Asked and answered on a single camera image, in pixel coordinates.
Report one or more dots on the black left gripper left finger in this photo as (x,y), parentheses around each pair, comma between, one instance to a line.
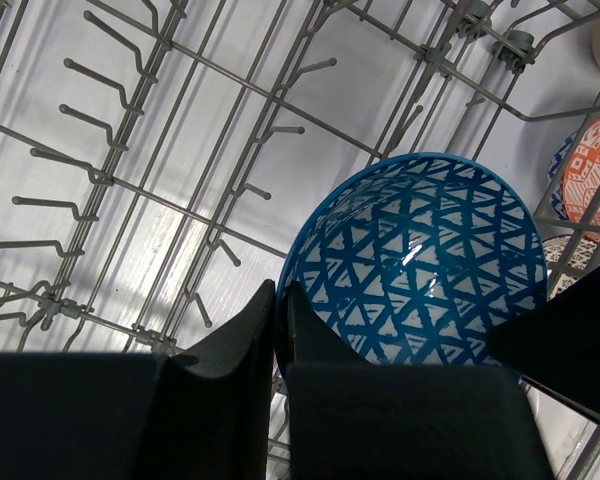
(200,414)

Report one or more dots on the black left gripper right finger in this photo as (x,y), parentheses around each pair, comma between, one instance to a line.
(350,419)

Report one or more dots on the blue triangle pattern bowl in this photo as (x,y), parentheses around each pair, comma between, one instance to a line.
(413,260)

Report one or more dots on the orange white patterned bowl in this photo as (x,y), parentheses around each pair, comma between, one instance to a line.
(581,177)

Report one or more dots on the grey wire dish rack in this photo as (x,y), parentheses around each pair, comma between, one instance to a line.
(159,158)

